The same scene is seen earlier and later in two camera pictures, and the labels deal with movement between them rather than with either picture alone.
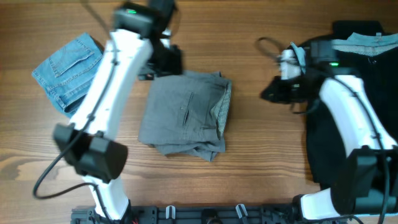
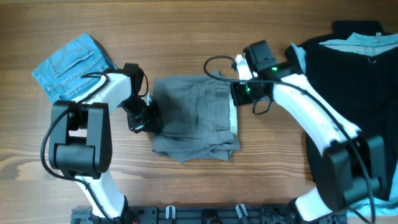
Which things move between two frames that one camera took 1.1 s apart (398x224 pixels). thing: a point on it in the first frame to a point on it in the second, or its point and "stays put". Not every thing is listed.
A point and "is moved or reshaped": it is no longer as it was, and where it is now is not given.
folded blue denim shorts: (66, 75) stays put
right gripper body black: (295, 90) to (245, 93)
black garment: (378, 73) stays put
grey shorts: (185, 114) is moved or reshaped
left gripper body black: (169, 63) to (140, 115)
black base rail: (194, 214) stays put
